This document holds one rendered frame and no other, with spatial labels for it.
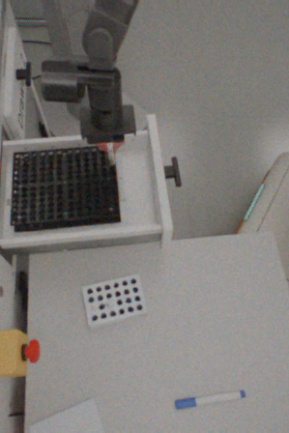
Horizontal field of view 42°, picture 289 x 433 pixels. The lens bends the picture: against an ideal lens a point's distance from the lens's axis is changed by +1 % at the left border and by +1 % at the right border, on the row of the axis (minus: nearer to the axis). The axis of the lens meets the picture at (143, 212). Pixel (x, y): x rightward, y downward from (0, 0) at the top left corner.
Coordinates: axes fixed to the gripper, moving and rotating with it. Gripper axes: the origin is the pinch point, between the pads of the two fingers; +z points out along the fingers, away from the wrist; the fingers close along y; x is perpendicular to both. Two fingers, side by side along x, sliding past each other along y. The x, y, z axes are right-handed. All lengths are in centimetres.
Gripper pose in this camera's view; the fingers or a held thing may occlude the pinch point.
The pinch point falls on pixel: (110, 149)
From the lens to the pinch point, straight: 79.3
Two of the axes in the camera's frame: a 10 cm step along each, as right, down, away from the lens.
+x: 1.1, 8.9, -4.4
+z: -0.2, 4.4, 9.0
